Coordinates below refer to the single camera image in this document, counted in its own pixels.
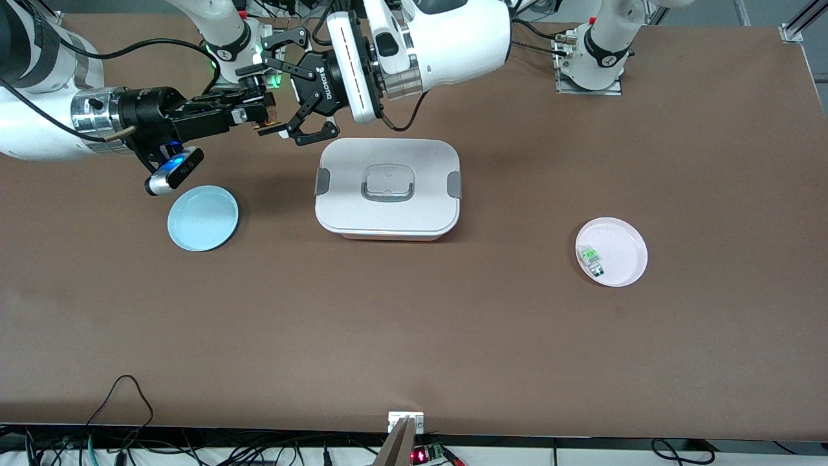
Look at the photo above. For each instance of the small metal bracket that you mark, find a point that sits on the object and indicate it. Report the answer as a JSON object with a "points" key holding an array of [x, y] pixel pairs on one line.
{"points": [[396, 419]]}

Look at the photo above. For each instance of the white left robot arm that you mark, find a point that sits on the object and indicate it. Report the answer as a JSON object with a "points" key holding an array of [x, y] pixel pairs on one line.
{"points": [[453, 39]]}

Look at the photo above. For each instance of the white lunch box grey clips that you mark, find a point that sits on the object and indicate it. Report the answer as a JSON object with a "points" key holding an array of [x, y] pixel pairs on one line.
{"points": [[388, 220]]}

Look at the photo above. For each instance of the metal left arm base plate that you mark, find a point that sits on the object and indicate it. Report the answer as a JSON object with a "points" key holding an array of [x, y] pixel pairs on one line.
{"points": [[588, 92]]}

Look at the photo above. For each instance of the aluminium frame profile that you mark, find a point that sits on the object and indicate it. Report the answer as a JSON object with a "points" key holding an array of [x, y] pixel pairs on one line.
{"points": [[792, 32]]}

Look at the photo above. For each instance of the orange push button switch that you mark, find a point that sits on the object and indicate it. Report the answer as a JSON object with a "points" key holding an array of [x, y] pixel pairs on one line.
{"points": [[272, 120]]}

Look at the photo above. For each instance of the light blue round plate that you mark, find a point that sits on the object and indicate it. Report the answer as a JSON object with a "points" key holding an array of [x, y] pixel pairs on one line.
{"points": [[202, 219]]}

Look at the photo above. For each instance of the green push button switch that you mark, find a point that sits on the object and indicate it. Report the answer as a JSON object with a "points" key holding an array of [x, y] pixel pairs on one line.
{"points": [[590, 257]]}

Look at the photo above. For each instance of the circuit board with red light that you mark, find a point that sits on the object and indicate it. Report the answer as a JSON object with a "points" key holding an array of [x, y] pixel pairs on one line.
{"points": [[420, 455]]}

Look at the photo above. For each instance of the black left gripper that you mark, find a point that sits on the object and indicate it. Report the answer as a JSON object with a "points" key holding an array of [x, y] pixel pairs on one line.
{"points": [[321, 76]]}

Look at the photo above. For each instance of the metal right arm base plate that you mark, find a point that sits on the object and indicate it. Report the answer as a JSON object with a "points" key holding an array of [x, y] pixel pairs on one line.
{"points": [[223, 84]]}

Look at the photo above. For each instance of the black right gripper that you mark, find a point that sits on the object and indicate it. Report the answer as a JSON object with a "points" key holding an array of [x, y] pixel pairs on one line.
{"points": [[150, 112]]}

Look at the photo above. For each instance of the pale pink round plate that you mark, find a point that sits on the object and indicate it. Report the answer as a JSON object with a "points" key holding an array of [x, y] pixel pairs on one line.
{"points": [[621, 252]]}

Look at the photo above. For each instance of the grey brown camera post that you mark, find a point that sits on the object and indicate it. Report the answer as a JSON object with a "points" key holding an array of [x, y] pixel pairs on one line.
{"points": [[398, 446]]}

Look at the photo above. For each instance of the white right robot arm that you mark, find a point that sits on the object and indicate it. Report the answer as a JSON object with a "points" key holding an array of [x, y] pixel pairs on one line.
{"points": [[32, 123]]}

